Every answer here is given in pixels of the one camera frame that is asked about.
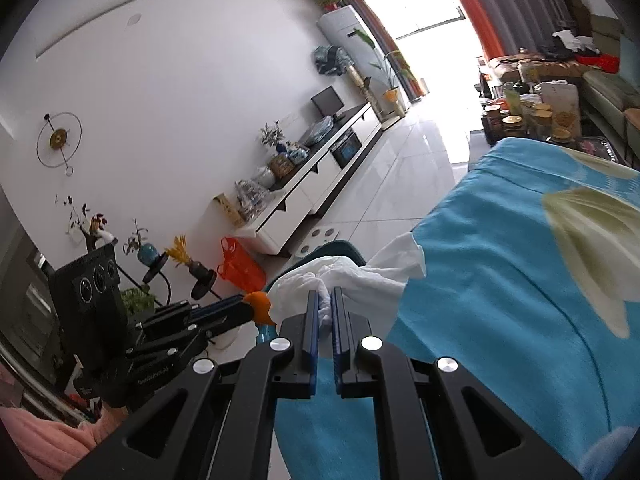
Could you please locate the round ceiling downlight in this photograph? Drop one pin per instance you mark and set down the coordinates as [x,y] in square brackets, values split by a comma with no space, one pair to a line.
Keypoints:
[134,20]

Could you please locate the blue and white porcelain pot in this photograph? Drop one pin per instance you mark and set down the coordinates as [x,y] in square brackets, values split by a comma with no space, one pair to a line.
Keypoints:
[296,151]

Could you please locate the brown cardboard box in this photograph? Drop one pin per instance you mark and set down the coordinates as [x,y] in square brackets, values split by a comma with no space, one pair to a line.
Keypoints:
[595,17]

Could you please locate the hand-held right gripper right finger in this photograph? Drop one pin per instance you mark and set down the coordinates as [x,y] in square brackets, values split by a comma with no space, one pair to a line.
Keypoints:
[338,360]

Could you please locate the yellow box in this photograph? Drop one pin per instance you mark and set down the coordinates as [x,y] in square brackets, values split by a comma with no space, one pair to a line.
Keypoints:
[229,210]

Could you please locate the black plant stand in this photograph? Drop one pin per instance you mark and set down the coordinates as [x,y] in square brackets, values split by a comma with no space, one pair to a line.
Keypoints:
[160,272]

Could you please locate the red cloth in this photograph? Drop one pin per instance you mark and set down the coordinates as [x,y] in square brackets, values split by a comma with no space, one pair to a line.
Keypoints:
[600,63]

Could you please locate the white TV cabinet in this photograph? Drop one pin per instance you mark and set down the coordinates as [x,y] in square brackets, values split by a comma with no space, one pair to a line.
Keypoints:
[320,180]

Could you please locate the white bathroom scale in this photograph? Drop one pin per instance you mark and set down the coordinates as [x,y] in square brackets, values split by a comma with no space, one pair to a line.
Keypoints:
[320,237]

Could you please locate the blue floral blanket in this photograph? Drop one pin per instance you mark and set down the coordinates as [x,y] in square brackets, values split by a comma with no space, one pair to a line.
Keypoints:
[500,285]

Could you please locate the white tissue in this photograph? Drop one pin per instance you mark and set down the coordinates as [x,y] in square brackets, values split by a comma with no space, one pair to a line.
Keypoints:
[360,275]

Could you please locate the white standing air conditioner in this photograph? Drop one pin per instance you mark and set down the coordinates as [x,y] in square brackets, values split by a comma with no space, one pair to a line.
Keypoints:
[350,35]

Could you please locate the white cloth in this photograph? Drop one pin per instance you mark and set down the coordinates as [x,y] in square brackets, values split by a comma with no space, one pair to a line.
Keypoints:
[572,40]

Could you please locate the window frame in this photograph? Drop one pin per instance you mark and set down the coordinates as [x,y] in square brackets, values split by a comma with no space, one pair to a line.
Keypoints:
[415,27]

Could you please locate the olive green sofa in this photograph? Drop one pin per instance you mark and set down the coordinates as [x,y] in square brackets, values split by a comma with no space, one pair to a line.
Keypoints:
[605,90]

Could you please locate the dark vase with yellow flowers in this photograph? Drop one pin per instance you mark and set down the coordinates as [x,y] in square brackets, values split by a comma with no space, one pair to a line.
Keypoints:
[197,270]

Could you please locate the orange plastic bag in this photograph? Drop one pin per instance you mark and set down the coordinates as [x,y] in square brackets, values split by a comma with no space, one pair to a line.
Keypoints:
[240,265]

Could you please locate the orange and grey curtain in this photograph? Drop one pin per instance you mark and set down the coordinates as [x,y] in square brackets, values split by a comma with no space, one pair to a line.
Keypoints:
[500,0]

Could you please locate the cluttered coffee table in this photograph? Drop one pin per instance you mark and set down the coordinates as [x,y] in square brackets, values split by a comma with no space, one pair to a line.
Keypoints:
[520,115]

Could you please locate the orange peel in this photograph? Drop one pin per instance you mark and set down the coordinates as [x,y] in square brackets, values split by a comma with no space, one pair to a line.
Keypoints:
[259,305]

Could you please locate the person's left forearm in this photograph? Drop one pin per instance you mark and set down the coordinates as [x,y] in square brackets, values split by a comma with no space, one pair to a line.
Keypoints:
[50,440]

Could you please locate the glass jar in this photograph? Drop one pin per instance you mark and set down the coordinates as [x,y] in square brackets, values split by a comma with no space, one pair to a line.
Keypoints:
[264,177]

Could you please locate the green leafy plant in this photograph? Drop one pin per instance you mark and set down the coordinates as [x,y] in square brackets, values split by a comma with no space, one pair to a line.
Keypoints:
[137,302]

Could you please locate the tall plant in yellow vase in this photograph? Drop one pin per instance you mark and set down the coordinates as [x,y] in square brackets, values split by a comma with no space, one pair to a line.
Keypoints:
[392,97]

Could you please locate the glass ornament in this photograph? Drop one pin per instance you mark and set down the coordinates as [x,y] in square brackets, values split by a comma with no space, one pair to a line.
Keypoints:
[250,197]

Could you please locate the fan with floral cover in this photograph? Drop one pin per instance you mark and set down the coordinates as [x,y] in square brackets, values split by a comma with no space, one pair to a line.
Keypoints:
[330,60]

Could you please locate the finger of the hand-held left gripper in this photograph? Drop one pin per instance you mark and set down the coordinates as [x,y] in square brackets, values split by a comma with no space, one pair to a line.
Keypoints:
[225,320]
[220,301]

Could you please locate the white vase with branches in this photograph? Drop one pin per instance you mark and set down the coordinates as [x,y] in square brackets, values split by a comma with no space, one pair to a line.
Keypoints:
[92,232]

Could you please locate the small potted plant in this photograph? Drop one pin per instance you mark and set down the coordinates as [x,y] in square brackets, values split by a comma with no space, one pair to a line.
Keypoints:
[272,135]

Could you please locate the blue vase with plant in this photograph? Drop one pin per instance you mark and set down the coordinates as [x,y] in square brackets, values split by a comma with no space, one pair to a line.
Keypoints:
[146,254]

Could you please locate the clear plastic bag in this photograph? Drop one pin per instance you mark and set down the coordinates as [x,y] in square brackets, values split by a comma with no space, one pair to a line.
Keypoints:
[317,132]

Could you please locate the round metal wall clock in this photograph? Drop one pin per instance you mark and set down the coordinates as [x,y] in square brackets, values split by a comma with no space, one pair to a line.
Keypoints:
[59,138]

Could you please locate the black monitor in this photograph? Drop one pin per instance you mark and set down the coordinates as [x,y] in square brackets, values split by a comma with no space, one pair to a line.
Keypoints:
[327,102]

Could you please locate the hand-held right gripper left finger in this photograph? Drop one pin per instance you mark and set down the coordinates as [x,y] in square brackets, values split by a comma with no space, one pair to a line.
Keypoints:
[311,360]

